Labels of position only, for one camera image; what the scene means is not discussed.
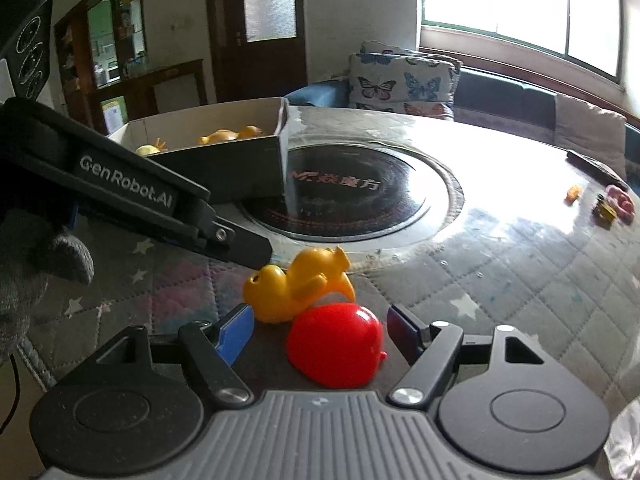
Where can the grey cushion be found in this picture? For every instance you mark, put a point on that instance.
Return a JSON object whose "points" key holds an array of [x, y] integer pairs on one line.
{"points": [[590, 132]]}

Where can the yellow toy car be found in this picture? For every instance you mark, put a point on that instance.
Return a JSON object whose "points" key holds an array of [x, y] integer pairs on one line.
{"points": [[604, 208]]}

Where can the butterfly print pillow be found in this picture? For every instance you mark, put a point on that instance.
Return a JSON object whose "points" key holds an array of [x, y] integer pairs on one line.
{"points": [[415, 57], [400, 87]]}

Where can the black remote control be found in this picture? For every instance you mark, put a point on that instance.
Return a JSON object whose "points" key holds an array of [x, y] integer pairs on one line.
{"points": [[595, 166]]}

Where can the red heart-shaped toy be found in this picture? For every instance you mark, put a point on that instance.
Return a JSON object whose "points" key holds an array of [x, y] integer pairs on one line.
{"points": [[335, 347]]}

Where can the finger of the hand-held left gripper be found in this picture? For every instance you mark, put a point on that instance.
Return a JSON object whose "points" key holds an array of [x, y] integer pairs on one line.
{"points": [[240, 245]]}

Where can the person's left hand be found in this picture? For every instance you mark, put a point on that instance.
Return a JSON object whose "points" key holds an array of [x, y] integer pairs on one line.
{"points": [[35, 280]]}

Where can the dark wooden display cabinet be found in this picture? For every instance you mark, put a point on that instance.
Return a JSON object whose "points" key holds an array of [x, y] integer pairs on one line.
{"points": [[100, 50]]}

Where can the large yellow rubber duck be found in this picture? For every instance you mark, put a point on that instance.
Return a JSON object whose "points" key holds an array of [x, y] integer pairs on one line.
{"points": [[225, 136]]}

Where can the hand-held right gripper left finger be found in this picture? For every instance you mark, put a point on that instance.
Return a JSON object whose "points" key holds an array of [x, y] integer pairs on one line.
{"points": [[235, 332]]}

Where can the round black induction cooktop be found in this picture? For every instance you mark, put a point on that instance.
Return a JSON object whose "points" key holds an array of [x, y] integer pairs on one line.
{"points": [[350, 195]]}

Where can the small yellow rubber duck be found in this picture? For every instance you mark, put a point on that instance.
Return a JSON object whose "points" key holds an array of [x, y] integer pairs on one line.
{"points": [[290, 290]]}

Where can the cardboard box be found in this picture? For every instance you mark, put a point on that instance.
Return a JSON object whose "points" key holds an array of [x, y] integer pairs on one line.
{"points": [[230, 170]]}

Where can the small orange toy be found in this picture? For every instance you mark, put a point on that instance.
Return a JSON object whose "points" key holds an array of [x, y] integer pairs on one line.
{"points": [[573, 193]]}

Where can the dark wooden door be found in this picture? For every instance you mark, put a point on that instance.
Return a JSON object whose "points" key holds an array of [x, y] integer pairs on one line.
{"points": [[260, 30]]}

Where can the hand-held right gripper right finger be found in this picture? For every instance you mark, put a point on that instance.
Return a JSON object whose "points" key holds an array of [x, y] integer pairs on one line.
{"points": [[405, 332]]}

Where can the yellow plush chick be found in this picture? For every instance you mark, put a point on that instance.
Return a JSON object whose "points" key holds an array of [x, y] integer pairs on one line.
{"points": [[150, 149]]}

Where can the blue sofa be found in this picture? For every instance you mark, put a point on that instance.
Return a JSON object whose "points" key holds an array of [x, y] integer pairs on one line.
{"points": [[505, 95]]}

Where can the dark wooden sideboard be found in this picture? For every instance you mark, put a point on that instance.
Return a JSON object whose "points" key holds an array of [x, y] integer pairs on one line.
{"points": [[170, 90]]}

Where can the pink toy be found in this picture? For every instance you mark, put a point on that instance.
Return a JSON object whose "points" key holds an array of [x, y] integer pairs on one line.
{"points": [[622, 202]]}

